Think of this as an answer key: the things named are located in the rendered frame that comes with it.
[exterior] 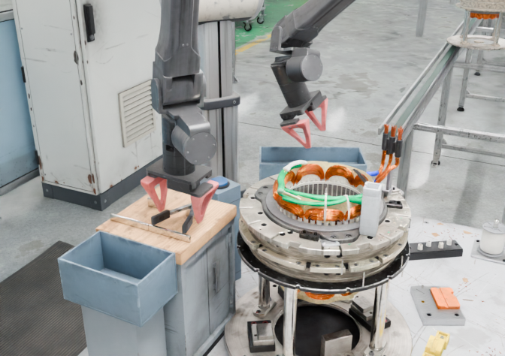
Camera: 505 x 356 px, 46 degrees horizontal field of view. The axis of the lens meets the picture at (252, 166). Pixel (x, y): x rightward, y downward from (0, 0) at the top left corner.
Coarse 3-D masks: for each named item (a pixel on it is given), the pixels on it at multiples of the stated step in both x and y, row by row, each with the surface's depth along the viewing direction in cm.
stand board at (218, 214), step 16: (160, 192) 124; (176, 192) 124; (128, 208) 117; (144, 208) 117; (208, 208) 117; (224, 208) 117; (112, 224) 112; (160, 224) 112; (176, 224) 112; (192, 224) 112; (208, 224) 112; (224, 224) 115; (144, 240) 106; (160, 240) 106; (176, 240) 106; (192, 240) 106; (208, 240) 111; (176, 256) 103
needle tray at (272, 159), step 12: (264, 156) 147; (276, 156) 147; (288, 156) 147; (300, 156) 147; (312, 156) 147; (324, 156) 147; (336, 156) 147; (348, 156) 147; (360, 156) 144; (264, 168) 137; (276, 168) 137; (360, 168) 137
